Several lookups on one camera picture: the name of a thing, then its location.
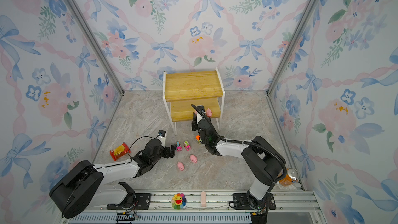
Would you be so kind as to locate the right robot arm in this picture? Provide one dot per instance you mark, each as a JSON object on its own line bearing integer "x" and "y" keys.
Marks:
{"x": 266, "y": 164}

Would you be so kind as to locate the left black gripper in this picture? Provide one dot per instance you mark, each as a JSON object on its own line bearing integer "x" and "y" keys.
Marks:
{"x": 172, "y": 150}

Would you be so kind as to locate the pink truck green top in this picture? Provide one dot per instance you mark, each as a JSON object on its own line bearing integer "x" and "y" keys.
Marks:
{"x": 187, "y": 145}

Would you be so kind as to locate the orange drink can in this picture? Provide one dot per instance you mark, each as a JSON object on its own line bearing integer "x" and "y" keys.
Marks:
{"x": 291, "y": 178}

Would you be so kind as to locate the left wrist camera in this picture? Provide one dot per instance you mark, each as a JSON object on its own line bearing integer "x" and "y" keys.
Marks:
{"x": 162, "y": 137}

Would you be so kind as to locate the wooden two-tier shelf white frame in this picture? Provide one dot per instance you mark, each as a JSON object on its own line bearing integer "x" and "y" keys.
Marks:
{"x": 180, "y": 90}

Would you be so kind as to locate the green truck orange top near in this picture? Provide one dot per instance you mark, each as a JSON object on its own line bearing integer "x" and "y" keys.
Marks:
{"x": 198, "y": 139}

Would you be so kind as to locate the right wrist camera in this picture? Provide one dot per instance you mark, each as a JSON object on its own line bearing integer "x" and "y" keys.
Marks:
{"x": 198, "y": 117}

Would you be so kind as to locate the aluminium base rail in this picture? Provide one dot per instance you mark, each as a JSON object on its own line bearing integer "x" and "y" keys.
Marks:
{"x": 223, "y": 207}

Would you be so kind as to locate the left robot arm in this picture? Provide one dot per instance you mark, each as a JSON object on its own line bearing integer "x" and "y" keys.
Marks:
{"x": 90, "y": 185}

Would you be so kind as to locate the colourful smiling flower plush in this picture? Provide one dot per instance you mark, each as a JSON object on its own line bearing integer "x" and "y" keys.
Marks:
{"x": 179, "y": 201}

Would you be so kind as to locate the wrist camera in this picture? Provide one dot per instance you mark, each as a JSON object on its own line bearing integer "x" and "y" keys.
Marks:
{"x": 162, "y": 137}
{"x": 198, "y": 117}

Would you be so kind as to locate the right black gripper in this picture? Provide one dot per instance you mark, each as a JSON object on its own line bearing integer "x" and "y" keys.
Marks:
{"x": 195, "y": 126}

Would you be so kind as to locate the pink eraser block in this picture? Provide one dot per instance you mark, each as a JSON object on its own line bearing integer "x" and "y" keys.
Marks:
{"x": 203, "y": 199}

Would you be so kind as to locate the red snack packet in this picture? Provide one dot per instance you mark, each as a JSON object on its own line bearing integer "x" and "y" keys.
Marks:
{"x": 119, "y": 151}

